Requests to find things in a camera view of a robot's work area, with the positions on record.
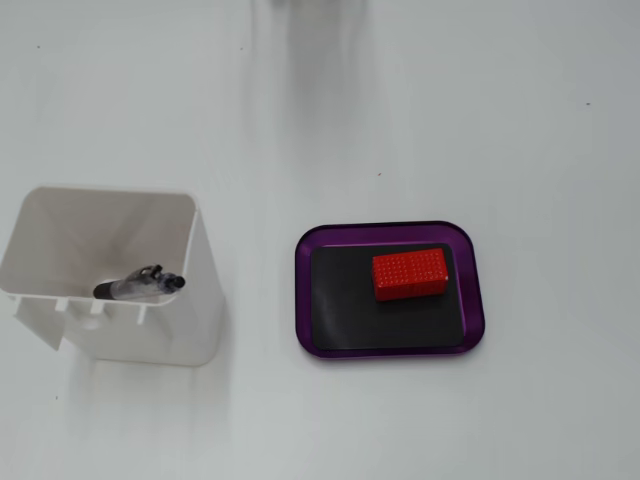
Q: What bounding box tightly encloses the black and clear pen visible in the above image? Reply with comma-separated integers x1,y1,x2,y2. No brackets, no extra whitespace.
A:
92,263,187,303

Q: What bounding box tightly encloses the white plastic pen holder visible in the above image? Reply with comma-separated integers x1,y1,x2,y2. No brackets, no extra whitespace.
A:
0,185,226,369

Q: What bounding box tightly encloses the purple metal tray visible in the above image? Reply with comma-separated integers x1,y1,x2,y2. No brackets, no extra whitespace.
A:
294,220,486,360

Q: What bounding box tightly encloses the black mat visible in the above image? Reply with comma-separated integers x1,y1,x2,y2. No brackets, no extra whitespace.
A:
309,243,465,351

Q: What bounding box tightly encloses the red perforated block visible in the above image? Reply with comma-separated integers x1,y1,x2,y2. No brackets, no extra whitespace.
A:
371,248,448,303

